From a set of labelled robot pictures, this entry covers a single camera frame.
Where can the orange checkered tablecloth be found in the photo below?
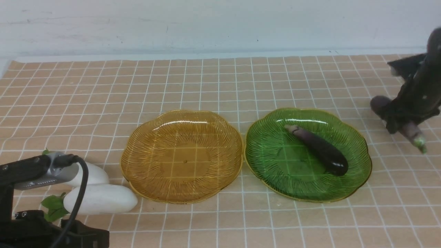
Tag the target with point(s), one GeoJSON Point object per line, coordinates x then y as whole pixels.
{"type": "Point", "coordinates": [90, 108]}

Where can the amber ribbed glass plate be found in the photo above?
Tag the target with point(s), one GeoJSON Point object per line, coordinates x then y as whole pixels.
{"type": "Point", "coordinates": [182, 157]}

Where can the purple eggplant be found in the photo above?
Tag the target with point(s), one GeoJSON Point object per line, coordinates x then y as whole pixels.
{"type": "Point", "coordinates": [332, 158]}
{"type": "Point", "coordinates": [384, 108]}

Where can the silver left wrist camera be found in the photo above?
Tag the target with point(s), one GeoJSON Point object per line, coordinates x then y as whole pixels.
{"type": "Point", "coordinates": [31, 171]}

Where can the green ribbed glass plate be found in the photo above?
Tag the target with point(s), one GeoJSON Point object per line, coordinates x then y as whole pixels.
{"type": "Point", "coordinates": [286, 166]}

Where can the white radish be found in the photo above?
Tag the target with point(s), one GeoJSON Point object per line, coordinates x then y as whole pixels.
{"type": "Point", "coordinates": [98, 200]}
{"type": "Point", "coordinates": [96, 174]}

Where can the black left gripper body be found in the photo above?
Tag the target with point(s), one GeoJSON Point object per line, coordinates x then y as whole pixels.
{"type": "Point", "coordinates": [30, 229]}

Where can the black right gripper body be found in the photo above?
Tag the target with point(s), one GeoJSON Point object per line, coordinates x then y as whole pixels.
{"type": "Point", "coordinates": [419, 96]}

